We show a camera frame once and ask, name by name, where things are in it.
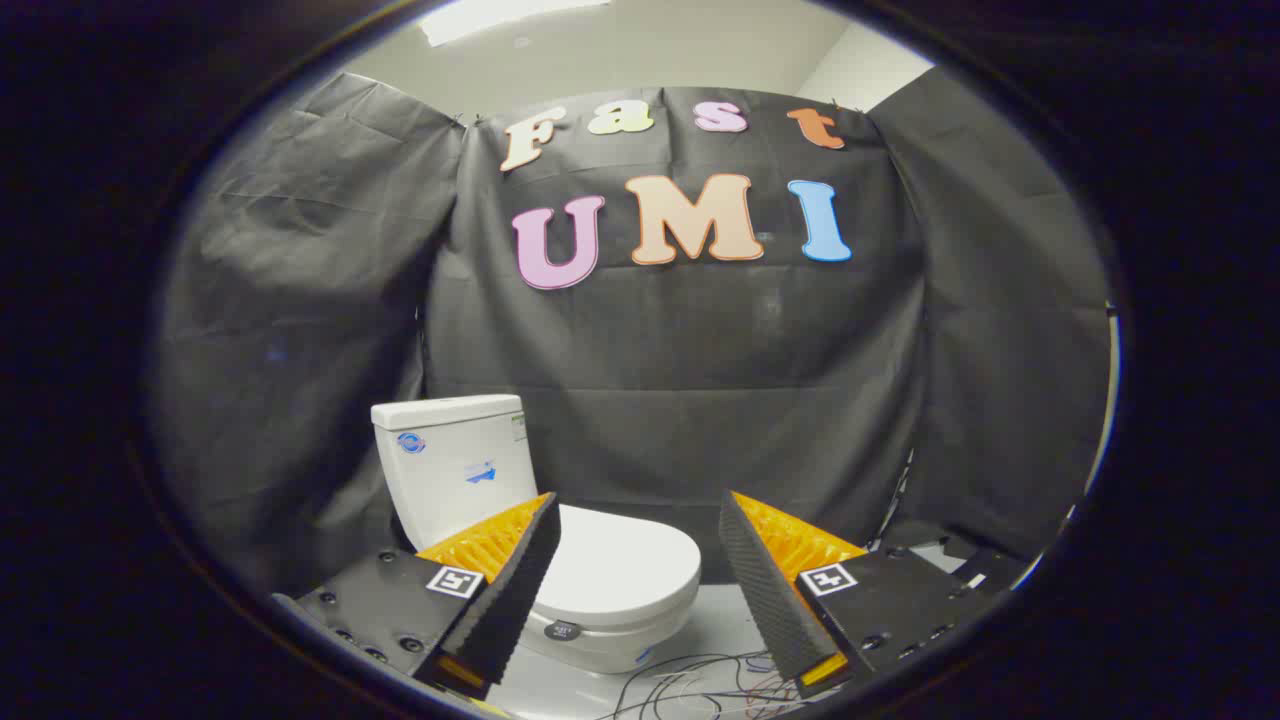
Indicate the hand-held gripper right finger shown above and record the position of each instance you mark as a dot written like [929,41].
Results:
[765,590]

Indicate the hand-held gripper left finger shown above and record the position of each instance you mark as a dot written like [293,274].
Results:
[520,580]

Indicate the white toilet lid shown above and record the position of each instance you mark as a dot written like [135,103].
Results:
[620,560]

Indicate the white ceramic toilet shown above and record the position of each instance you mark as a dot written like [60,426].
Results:
[450,475]

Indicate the white toilet tank cover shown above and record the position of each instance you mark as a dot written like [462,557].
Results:
[445,412]

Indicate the dark flat box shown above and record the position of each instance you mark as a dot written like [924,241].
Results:
[985,565]

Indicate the black backdrop cloth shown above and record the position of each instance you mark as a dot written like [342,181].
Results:
[680,350]

